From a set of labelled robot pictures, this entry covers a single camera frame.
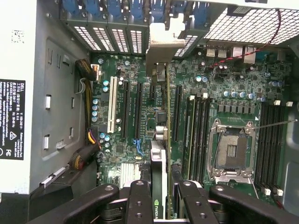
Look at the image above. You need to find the silver chipset heatsink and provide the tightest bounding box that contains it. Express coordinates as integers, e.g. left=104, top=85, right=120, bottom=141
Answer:
left=120, top=162, right=142, bottom=189

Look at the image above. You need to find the metal socket cover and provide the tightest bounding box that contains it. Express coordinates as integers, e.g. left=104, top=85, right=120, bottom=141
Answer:
left=211, top=168, right=255, bottom=187

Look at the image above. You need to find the RAM stick with white label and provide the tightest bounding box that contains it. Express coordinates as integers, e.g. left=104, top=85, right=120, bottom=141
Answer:
left=185, top=95, right=196, bottom=180

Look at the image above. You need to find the black RAM slot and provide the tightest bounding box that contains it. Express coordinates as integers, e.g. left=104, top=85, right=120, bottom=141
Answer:
left=205, top=92, right=212, bottom=182
left=262, top=102, right=271, bottom=194
left=200, top=92, right=206, bottom=182
left=255, top=102, right=264, bottom=191
left=275, top=100, right=285, bottom=196
left=195, top=92, right=202, bottom=182
left=268, top=101, right=278, bottom=196

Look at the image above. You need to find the CPU socket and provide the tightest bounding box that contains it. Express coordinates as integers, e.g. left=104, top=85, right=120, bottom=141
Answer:
left=209, top=119, right=257, bottom=185

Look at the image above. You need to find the long black expansion slot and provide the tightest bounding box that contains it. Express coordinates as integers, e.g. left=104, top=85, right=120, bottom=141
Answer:
left=173, top=84, right=183, bottom=143
left=121, top=80, right=131, bottom=139
left=134, top=81, right=143, bottom=139

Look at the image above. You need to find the open black PC case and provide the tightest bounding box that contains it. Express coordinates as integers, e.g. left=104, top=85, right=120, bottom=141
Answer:
left=0, top=0, right=299, bottom=224

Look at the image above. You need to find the white expansion slot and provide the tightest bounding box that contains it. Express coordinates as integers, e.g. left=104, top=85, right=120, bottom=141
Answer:
left=107, top=76, right=118, bottom=134

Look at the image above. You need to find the thin metal locking lever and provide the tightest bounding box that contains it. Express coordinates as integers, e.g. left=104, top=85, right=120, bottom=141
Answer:
left=252, top=119, right=299, bottom=130

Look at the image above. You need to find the black plastic shroud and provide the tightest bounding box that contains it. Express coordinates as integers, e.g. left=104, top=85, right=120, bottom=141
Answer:
left=0, top=163, right=99, bottom=224

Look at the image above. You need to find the green motherboard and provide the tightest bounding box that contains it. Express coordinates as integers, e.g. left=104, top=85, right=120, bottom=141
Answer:
left=90, top=50, right=292, bottom=206

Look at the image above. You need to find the white power connector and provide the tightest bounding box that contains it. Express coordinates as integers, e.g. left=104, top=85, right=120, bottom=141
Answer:
left=90, top=63, right=103, bottom=82

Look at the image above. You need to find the grey power supply unit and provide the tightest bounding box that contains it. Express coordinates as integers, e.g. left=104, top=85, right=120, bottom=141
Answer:
left=0, top=0, right=93, bottom=196

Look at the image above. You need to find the blue card retention clip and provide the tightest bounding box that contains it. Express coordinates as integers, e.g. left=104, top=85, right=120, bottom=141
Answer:
left=62, top=0, right=79, bottom=16
left=192, top=0, right=208, bottom=28
left=107, top=0, right=122, bottom=19
left=150, top=0, right=167, bottom=24
left=85, top=0, right=103, bottom=17
left=129, top=0, right=146, bottom=21

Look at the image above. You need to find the braided yellow black power cable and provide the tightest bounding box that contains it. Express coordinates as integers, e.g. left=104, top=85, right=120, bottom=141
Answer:
left=69, top=57, right=103, bottom=171

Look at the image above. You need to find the red black twisted wire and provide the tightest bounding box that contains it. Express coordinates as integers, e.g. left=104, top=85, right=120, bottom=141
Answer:
left=206, top=9, right=283, bottom=70

